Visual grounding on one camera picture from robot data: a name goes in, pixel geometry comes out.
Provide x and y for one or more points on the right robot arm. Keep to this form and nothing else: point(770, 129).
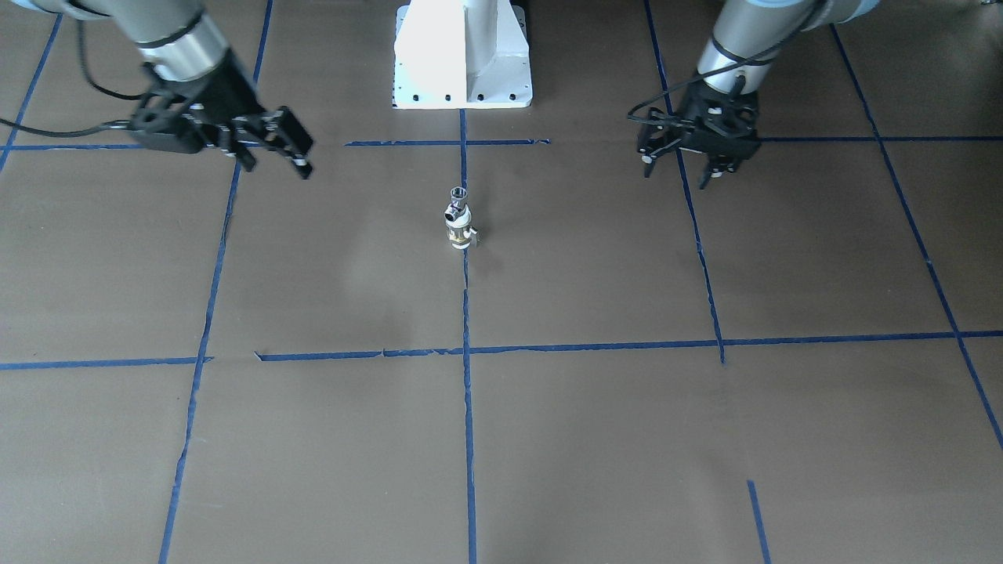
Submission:
point(179, 38)

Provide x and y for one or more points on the chrome metal tee fitting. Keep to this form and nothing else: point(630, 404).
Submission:
point(457, 208)

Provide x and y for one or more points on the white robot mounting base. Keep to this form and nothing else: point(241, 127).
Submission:
point(461, 54)

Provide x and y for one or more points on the white and brass PPR valve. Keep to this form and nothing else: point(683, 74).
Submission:
point(461, 233)

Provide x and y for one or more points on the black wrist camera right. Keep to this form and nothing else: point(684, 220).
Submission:
point(166, 131)

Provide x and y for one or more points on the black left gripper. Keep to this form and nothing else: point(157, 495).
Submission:
point(739, 146)

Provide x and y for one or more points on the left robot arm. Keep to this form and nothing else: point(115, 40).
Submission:
point(746, 38)

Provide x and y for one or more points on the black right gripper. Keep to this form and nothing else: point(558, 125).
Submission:
point(222, 91)

